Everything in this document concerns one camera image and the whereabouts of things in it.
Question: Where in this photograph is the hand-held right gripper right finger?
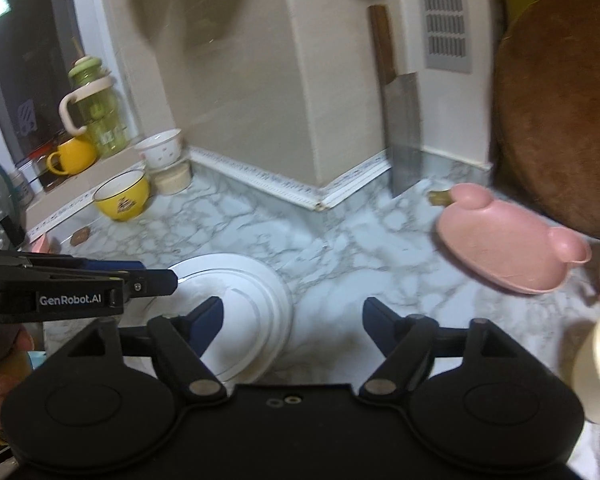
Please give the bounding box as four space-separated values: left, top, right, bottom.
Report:
358 297 523 403

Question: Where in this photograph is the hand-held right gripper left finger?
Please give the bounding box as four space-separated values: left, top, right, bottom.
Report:
70 296 228 403

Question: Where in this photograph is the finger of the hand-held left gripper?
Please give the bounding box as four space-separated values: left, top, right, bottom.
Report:
80 258 144 272
122 269 178 298

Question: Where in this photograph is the white round plate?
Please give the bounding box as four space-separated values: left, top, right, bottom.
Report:
152 253 295 383

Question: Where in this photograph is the pink bear-shaped plate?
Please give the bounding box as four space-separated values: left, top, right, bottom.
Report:
435 183 592 295

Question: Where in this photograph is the person's left hand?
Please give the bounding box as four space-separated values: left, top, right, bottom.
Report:
0 325 36 433

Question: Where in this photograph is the yellow bowl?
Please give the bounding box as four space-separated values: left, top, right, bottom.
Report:
92 169 152 222

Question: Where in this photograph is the small cream container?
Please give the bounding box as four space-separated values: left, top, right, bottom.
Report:
152 159 193 196

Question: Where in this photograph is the yellow mug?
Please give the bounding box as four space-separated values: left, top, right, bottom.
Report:
46 137 100 177

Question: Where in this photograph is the white printed bowl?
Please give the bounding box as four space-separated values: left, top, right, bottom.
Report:
136 128 183 169

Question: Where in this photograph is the round wooden cutting board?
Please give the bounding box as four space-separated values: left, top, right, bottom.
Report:
491 0 600 240

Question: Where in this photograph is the green water bottle with handle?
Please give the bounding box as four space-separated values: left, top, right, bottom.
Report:
59 56 130 158

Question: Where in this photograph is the steel cleaver with wooden handle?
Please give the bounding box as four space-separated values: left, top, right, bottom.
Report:
369 5 425 199

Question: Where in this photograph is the grey wall vent grille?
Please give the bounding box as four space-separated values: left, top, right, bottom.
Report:
419 0 473 72

